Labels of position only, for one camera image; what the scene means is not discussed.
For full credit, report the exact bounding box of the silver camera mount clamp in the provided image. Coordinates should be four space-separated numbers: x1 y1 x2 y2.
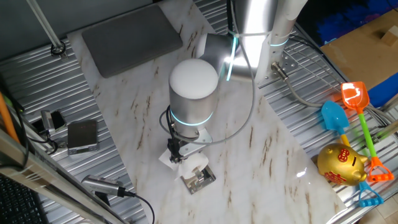
40 110 60 155

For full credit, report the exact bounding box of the blue toy shovel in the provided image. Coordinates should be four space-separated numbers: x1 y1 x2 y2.
320 100 385 208

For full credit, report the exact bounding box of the black camera cable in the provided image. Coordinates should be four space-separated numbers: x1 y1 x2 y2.
118 186 156 224

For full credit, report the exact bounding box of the aluminium frame beam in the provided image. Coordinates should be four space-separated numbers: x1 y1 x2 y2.
0 129 125 224

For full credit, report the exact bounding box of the white toilet paper roll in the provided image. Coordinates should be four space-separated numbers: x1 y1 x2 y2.
158 149 210 182

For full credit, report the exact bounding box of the brown cardboard box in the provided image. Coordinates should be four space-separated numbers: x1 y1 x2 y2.
320 9 398 91

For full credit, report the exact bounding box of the orange pole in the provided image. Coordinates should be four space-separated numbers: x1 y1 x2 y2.
0 91 20 144

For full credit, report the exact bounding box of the grey base power cable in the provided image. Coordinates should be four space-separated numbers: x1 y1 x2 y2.
271 61 326 108

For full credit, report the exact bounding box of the golden piggy bank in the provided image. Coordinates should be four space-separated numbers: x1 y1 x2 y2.
317 142 369 187

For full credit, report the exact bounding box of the orange toy shovel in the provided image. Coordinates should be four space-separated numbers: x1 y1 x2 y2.
341 81 395 183

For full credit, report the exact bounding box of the black round wrist camera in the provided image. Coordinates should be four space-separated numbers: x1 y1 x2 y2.
167 138 185 165

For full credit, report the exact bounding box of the large wooden block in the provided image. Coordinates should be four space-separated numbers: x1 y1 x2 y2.
381 25 398 47

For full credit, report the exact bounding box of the long gripper cable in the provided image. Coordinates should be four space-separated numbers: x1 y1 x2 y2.
159 0 257 147

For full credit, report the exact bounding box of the black keyboard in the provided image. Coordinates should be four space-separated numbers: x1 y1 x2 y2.
0 174 49 224

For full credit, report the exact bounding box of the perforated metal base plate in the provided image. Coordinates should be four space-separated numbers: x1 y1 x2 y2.
257 46 298 90

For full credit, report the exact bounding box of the grey fabric pad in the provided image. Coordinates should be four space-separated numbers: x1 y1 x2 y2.
81 3 183 78

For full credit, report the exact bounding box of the white camera pole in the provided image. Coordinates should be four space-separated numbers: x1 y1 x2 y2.
26 0 68 60

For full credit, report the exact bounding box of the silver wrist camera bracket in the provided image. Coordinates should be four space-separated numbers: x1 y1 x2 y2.
177 128 213 158

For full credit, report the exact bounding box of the silver depth camera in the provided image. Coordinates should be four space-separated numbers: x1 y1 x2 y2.
81 174 125 206

